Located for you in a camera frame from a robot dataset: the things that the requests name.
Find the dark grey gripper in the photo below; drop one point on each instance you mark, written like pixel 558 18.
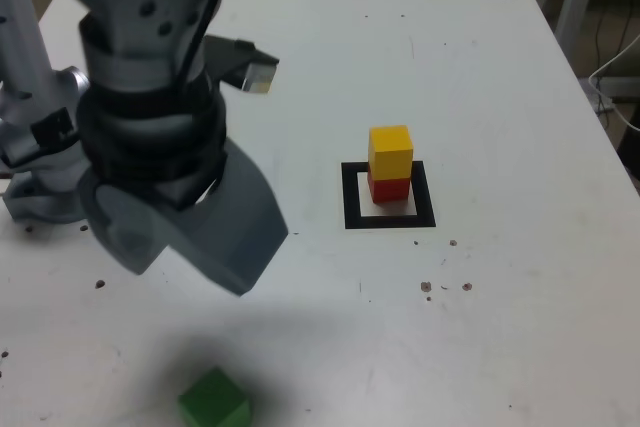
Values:
pixel 180 192

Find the green cube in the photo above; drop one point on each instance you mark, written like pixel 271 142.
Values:
pixel 212 399

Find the red cube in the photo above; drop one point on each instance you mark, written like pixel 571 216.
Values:
pixel 387 192

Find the yellow cube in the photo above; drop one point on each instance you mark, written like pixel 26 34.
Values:
pixel 390 157

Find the black tape square outline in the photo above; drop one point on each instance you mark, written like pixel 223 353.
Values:
pixel 350 207

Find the white furniture base bar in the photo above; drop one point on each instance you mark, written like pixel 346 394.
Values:
pixel 622 87

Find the grey gripper camera box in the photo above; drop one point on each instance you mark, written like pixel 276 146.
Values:
pixel 250 67

